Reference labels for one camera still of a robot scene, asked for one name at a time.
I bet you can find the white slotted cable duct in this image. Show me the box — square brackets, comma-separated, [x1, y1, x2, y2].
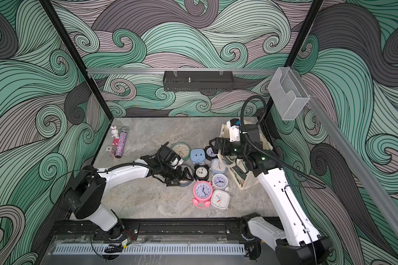
[52, 243, 246, 256]

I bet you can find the white purple-face alarm clock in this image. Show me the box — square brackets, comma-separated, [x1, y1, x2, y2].
[212, 173, 228, 192]

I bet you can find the light blue square clock back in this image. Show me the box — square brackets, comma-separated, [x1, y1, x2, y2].
[190, 149, 206, 165]

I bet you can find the large round blue-rim clock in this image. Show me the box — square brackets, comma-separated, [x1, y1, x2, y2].
[180, 163, 195, 188]

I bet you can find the small black alarm clock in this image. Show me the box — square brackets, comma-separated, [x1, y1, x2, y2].
[204, 146, 217, 161]

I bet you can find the white square alarm clock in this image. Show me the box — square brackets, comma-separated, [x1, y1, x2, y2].
[211, 190, 231, 210]

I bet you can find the black perforated wall tray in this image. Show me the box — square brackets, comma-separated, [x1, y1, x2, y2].
[163, 71, 234, 93]

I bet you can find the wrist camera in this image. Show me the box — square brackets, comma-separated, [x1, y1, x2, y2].
[157, 146, 184, 168]
[227, 118, 261, 145]

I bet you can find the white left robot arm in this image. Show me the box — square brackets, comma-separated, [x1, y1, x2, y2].
[64, 156, 193, 240]

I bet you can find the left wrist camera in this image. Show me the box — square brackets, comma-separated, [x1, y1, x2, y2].
[157, 146, 184, 168]

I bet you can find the green round alarm clock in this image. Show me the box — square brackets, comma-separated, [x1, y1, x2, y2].
[172, 142, 191, 161]

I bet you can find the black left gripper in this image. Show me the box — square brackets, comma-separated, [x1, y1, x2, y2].
[159, 165, 194, 187]

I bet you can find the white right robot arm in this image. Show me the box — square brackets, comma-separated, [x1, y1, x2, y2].
[209, 138, 334, 265]

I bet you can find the floral canvas tote bag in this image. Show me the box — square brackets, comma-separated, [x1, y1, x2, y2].
[217, 124, 273, 191]

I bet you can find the black twin-bell alarm clock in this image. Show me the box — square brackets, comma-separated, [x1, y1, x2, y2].
[194, 164, 210, 181]

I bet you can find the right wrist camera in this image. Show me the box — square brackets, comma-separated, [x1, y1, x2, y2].
[227, 118, 261, 145]

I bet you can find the pink twin-bell alarm clock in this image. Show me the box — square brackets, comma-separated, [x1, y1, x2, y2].
[192, 181, 213, 209]

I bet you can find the white rabbit figurine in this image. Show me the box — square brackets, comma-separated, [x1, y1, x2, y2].
[111, 126, 119, 147]

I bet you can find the purple patterned tube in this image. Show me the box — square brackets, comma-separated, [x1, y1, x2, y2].
[115, 127, 128, 159]

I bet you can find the clear acrylic wall holder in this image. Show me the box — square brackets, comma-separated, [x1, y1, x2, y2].
[268, 67, 310, 121]

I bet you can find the light blue square alarm clock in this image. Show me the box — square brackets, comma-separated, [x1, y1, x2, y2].
[210, 158, 227, 174]

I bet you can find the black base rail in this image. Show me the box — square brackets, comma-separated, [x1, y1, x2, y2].
[52, 218, 316, 242]

